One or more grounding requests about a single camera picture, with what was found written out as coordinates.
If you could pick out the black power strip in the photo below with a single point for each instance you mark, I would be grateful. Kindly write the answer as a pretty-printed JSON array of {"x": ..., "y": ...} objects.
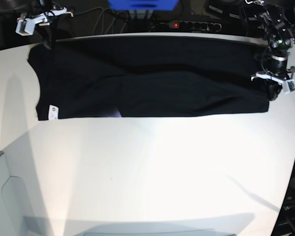
[{"x": 187, "y": 26}]

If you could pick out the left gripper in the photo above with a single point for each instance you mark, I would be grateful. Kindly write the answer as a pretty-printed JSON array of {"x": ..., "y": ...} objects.
[{"x": 274, "y": 68}]

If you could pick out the white clothing label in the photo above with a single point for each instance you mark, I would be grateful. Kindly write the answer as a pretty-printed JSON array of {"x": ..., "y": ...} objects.
[{"x": 53, "y": 112}]

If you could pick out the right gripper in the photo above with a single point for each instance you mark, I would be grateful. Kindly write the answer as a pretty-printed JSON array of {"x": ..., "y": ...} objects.
[{"x": 41, "y": 16}]

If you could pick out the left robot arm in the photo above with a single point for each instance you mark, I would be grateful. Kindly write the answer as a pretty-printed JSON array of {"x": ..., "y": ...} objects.
[{"x": 277, "y": 30}]

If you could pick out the black T-shirt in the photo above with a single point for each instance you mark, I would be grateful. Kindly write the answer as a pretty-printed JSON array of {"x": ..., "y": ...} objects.
[{"x": 142, "y": 77}]

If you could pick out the blue plastic box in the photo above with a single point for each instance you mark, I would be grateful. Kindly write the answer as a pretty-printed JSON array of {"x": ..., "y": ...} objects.
[{"x": 163, "y": 5}]

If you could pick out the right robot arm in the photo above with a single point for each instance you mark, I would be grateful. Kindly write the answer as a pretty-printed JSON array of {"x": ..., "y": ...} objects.
[{"x": 46, "y": 5}]

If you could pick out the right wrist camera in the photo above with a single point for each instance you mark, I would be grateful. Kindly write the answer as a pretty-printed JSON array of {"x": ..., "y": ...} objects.
[{"x": 25, "y": 27}]

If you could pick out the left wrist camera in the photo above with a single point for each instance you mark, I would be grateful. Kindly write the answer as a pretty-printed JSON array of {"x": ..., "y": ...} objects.
[{"x": 288, "y": 86}]

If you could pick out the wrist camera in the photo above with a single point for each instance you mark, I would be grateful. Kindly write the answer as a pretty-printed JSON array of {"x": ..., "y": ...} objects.
[
  {"x": 288, "y": 86},
  {"x": 25, "y": 27}
]

